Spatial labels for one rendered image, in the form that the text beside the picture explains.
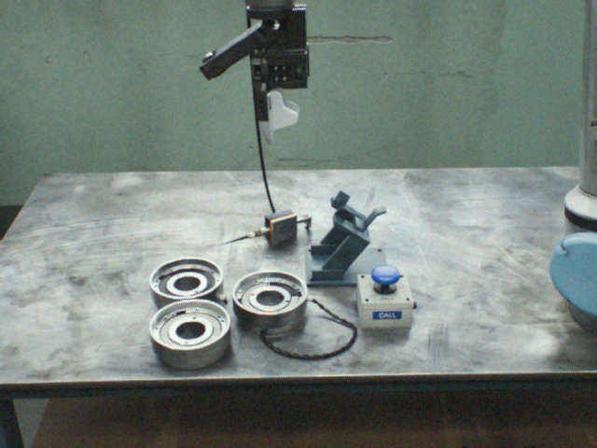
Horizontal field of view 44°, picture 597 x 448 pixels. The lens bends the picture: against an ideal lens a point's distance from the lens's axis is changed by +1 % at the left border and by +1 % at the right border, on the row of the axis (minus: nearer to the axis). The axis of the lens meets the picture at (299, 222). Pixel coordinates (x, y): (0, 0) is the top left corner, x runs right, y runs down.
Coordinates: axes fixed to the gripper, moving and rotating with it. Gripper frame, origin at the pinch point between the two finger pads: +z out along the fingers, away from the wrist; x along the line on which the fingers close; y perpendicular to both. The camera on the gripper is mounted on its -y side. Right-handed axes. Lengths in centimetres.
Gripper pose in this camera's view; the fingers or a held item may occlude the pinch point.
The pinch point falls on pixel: (265, 136)
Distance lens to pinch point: 116.2
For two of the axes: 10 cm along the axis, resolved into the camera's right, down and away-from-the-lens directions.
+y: 10.0, -0.1, -0.8
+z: 0.5, 8.9, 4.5
